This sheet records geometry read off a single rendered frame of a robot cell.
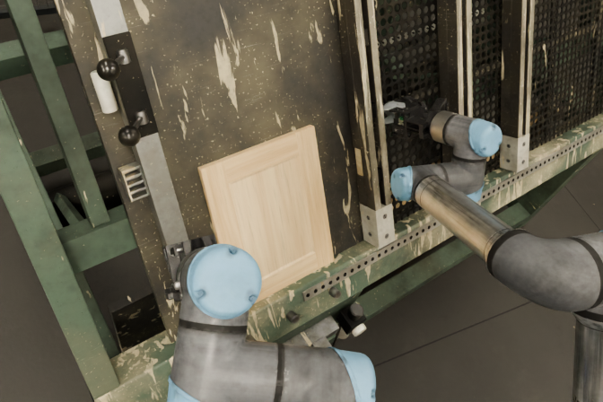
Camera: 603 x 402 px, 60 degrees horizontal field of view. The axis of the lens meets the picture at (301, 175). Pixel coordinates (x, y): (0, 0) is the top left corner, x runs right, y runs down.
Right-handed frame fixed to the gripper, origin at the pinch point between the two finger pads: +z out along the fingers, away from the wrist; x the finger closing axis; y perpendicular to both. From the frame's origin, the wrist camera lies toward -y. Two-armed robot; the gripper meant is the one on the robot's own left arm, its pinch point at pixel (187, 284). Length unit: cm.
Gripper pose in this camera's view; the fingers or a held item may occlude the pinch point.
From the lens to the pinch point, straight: 89.8
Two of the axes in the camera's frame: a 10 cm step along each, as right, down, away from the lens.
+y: -2.4, -9.7, 0.7
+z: -3.4, 1.5, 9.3
